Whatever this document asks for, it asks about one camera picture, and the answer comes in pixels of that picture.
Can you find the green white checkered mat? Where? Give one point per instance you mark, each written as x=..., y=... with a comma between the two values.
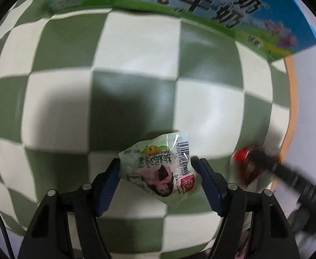
x=136, y=45

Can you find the pale green snack packet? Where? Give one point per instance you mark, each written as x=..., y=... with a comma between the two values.
x=160, y=172

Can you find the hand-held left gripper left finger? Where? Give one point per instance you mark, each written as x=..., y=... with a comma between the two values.
x=109, y=188

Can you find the blue green milk carton box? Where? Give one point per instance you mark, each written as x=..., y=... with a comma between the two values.
x=228, y=5

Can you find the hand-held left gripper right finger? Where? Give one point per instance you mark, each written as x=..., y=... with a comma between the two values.
x=209, y=186

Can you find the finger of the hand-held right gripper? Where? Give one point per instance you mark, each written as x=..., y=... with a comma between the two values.
x=279, y=168

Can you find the small red snack packet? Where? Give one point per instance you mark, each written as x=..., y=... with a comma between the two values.
x=241, y=156

